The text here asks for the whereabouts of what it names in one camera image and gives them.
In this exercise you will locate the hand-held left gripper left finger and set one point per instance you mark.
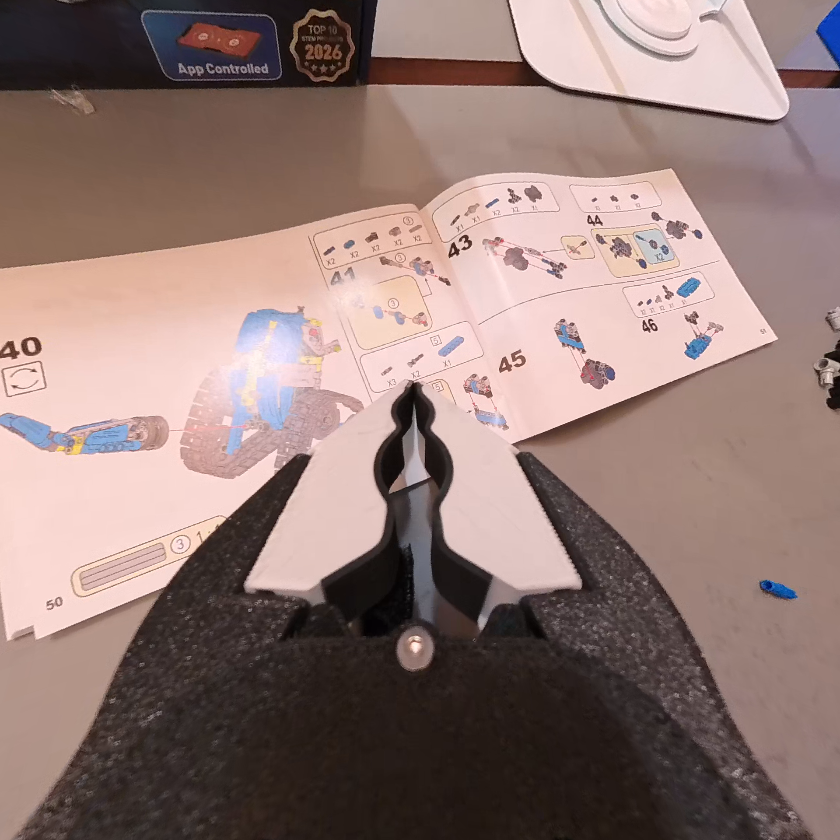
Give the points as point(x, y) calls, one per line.
point(328, 512)

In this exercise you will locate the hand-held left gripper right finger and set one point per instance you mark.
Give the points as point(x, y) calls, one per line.
point(505, 518)

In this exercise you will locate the instruction booklet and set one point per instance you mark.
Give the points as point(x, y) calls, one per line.
point(197, 295)

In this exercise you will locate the long blue pin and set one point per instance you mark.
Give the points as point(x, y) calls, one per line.
point(778, 589)

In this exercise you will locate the pile of small building parts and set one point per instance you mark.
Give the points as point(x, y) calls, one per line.
point(828, 374)

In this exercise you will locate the white stand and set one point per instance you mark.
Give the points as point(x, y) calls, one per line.
point(656, 72)

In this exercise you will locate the clear plastic scrap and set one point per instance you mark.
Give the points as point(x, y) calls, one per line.
point(72, 102)

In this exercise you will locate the dark blue toy box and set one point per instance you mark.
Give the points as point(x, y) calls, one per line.
point(98, 46)

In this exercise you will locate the blue bin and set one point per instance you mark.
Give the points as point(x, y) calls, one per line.
point(830, 39)

